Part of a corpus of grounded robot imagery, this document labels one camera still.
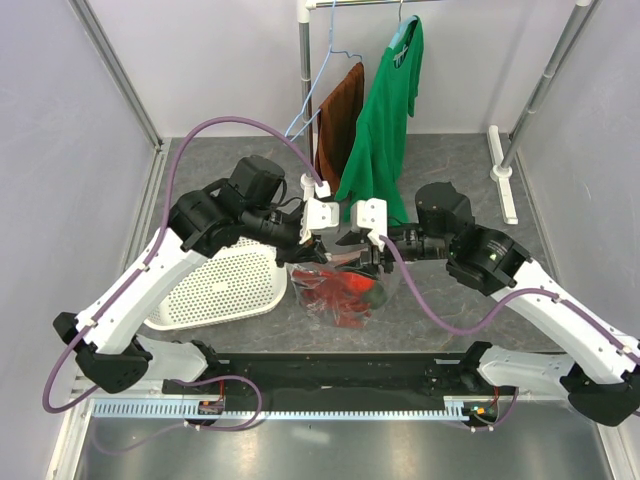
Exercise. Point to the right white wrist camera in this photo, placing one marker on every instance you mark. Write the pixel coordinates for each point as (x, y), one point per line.
(370, 217)

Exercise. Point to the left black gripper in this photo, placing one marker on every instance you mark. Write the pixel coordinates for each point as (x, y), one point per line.
(313, 252)

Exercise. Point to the red toy lobster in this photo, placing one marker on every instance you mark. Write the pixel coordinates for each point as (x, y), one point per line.
(324, 291)

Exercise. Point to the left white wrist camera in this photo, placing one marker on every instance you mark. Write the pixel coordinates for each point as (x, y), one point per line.
(319, 213)

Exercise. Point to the blue wire hanger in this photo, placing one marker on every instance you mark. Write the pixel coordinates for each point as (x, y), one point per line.
(302, 123)

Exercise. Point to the metal clothes rack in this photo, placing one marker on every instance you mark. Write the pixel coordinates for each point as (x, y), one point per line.
(502, 158)

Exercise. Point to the brown hanging cloth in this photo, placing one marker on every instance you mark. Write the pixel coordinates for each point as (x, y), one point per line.
(336, 126)

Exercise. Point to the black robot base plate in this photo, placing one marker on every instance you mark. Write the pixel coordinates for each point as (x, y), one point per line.
(355, 381)

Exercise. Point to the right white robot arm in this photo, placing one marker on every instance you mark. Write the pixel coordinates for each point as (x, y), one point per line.
(597, 371)

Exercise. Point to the white perforated plastic basket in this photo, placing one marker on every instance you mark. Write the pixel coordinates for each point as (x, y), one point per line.
(241, 281)

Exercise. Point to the aluminium frame post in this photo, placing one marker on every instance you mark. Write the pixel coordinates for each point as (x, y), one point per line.
(99, 38)

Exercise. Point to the green t-shirt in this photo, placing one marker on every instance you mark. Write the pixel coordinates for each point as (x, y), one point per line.
(376, 160)

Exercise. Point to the light blue clothes hanger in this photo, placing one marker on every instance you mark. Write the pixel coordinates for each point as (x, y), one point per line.
(403, 25)

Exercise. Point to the green toy avocado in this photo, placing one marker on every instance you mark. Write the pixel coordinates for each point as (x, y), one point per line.
(376, 296)

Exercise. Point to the slotted cable duct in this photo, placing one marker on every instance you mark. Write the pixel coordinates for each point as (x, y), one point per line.
(192, 409)

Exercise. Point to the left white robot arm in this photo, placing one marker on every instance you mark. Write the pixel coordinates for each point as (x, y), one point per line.
(104, 337)

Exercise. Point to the red toy tomato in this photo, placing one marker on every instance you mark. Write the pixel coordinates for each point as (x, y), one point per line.
(358, 284)

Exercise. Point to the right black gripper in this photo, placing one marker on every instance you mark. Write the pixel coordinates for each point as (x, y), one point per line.
(378, 257)

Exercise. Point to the clear zip top bag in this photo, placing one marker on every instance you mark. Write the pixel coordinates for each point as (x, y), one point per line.
(389, 280)

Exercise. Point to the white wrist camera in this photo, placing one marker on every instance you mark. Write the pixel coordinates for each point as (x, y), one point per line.
(370, 217)
(319, 213)

